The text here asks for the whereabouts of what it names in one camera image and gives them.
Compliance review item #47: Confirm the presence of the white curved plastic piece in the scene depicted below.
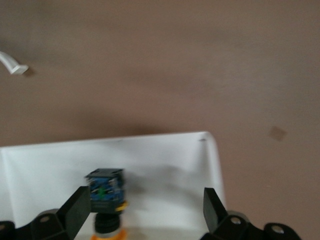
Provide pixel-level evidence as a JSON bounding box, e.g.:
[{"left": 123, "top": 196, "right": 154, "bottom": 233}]
[{"left": 0, "top": 51, "right": 29, "bottom": 76}]

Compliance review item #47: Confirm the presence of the white plastic drawer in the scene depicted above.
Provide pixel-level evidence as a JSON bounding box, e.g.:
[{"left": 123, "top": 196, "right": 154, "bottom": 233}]
[{"left": 0, "top": 131, "right": 227, "bottom": 240}]

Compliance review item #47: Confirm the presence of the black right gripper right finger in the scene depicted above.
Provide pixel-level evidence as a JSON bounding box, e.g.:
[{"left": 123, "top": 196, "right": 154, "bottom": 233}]
[{"left": 202, "top": 187, "right": 308, "bottom": 240}]

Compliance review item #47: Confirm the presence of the yellow push button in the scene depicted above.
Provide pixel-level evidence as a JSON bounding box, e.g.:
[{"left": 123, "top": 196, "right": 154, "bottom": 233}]
[{"left": 84, "top": 167, "right": 130, "bottom": 240}]

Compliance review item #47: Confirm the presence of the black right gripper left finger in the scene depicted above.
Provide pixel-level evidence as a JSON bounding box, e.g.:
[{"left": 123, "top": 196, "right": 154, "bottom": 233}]
[{"left": 0, "top": 186, "right": 92, "bottom": 240}]

